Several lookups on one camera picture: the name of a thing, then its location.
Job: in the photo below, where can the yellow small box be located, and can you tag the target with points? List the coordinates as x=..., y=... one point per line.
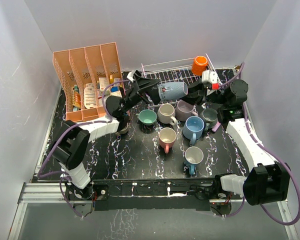
x=111, y=79

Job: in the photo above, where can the peach plastic file organizer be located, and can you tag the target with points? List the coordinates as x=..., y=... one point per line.
x=80, y=66

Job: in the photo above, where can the grey-blue printed mug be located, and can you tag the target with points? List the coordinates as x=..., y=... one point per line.
x=170, y=91

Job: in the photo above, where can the pink mug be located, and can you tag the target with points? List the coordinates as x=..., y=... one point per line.
x=167, y=138

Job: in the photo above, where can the white wire dish rack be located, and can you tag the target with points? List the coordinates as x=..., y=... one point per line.
x=175, y=71

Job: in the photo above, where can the light blue mug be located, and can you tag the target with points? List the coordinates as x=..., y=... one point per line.
x=193, y=129

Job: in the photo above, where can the teal green cup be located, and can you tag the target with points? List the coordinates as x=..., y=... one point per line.
x=147, y=117

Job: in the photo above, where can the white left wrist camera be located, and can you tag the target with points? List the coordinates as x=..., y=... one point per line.
x=131, y=76

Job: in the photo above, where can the lavender wide mug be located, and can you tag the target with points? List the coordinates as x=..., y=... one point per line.
x=184, y=110

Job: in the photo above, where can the dark grey-green mug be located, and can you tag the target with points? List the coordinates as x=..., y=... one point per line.
x=209, y=117

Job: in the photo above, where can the white mug blue handle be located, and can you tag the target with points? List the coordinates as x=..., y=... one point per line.
x=193, y=156

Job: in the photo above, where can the orange mug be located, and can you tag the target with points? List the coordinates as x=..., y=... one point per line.
x=199, y=65

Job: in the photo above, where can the olive grey small cup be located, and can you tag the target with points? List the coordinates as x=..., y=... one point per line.
x=123, y=131

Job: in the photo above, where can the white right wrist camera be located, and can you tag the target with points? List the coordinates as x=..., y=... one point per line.
x=210, y=78

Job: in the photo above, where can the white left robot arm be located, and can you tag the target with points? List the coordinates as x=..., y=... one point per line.
x=71, y=147

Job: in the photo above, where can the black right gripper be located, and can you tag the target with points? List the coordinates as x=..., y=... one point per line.
x=194, y=98

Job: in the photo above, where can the cream speckled mug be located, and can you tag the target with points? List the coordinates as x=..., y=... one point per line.
x=166, y=114

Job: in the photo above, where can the orange medicine box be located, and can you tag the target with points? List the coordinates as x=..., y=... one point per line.
x=76, y=100

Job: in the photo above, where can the white blister pack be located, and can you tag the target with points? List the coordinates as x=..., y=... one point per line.
x=90, y=100

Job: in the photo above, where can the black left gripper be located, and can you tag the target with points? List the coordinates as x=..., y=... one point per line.
x=142, y=83

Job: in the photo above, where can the white red medicine box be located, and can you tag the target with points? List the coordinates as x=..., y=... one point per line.
x=103, y=83

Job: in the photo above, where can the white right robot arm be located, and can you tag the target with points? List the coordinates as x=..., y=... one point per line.
x=268, y=179

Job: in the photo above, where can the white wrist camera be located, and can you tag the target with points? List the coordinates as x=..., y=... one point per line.
x=131, y=76
x=210, y=78

